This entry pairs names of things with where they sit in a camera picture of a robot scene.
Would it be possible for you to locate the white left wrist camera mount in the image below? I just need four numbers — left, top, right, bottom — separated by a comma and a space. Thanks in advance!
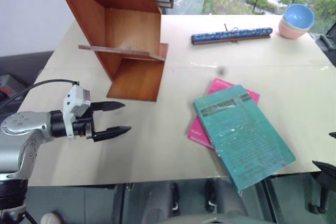
62, 84, 91, 140

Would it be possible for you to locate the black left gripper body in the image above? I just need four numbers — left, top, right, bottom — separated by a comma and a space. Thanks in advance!
72, 102, 96, 140

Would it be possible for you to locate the blue patterned rolled scroll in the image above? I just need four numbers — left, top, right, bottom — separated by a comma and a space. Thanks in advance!
190, 23, 274, 47

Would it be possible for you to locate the blue bowl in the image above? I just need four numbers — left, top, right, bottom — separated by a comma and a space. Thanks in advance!
285, 3, 315, 31

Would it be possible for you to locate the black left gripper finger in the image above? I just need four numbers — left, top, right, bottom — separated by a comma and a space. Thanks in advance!
90, 100, 126, 112
92, 125, 132, 143

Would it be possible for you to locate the red and black tool case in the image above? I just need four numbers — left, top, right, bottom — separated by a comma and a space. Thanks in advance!
0, 74, 28, 104

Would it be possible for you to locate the dark rounded shape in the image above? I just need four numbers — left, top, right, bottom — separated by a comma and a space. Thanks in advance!
112, 180, 182, 224

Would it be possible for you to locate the black office chair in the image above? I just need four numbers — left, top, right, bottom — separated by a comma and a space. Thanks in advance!
316, 28, 336, 68

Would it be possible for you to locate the pink bowl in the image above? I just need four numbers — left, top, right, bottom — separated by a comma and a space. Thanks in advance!
278, 20, 311, 39

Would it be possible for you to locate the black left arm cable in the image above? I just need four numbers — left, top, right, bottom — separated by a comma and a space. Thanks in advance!
0, 79, 80, 111

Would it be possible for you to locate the teal paperback book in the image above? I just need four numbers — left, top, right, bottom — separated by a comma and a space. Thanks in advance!
192, 84, 297, 192

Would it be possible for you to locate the brown wooden bookshelf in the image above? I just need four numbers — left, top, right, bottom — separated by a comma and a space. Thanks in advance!
51, 0, 170, 103

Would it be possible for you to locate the pink paperback book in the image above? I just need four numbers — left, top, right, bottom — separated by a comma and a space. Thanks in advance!
187, 77, 261, 152

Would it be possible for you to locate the beige round object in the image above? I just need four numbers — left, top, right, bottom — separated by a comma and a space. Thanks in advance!
40, 211, 64, 224

